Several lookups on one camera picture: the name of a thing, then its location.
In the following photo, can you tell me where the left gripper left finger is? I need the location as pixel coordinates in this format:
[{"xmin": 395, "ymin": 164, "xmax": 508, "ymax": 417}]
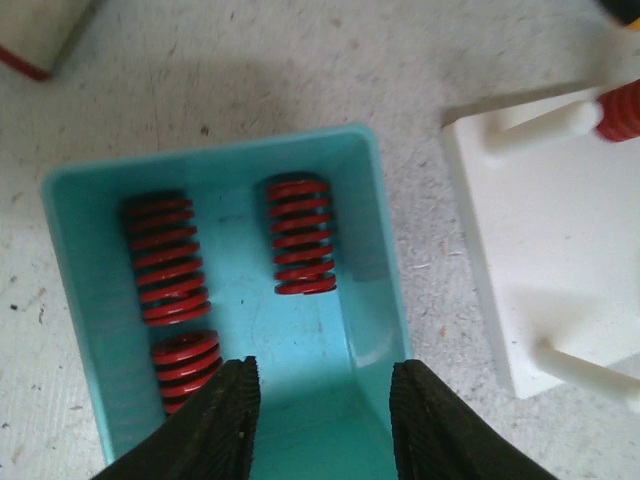
[{"xmin": 102, "ymin": 356, "xmax": 261, "ymax": 479}]

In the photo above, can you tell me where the black orange screwdriver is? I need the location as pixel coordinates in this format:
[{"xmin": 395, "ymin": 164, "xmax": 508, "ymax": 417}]
[{"xmin": 599, "ymin": 0, "xmax": 640, "ymax": 31}]

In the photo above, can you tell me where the red spring in tray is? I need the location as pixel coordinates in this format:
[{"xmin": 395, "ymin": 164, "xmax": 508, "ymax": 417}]
[
  {"xmin": 151, "ymin": 330, "xmax": 224, "ymax": 416},
  {"xmin": 265, "ymin": 173, "xmax": 337, "ymax": 296},
  {"xmin": 121, "ymin": 191, "xmax": 211, "ymax": 327}
]

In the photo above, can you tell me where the white peg base plate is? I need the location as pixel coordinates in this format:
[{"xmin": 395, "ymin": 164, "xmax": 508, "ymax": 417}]
[{"xmin": 439, "ymin": 24, "xmax": 640, "ymax": 405}]

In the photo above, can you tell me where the beige work glove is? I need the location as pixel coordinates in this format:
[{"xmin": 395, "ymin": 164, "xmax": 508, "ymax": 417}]
[{"xmin": 1, "ymin": 0, "xmax": 101, "ymax": 82}]

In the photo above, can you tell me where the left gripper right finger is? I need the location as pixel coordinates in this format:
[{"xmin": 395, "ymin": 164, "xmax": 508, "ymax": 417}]
[{"xmin": 389, "ymin": 359, "xmax": 554, "ymax": 480}]

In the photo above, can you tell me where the turquoise plastic tray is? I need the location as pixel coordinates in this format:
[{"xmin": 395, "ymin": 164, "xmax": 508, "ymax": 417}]
[{"xmin": 42, "ymin": 125, "xmax": 411, "ymax": 479}]

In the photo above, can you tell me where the large red spring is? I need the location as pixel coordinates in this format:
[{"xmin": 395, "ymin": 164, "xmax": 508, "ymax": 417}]
[{"xmin": 596, "ymin": 80, "xmax": 639, "ymax": 143}]

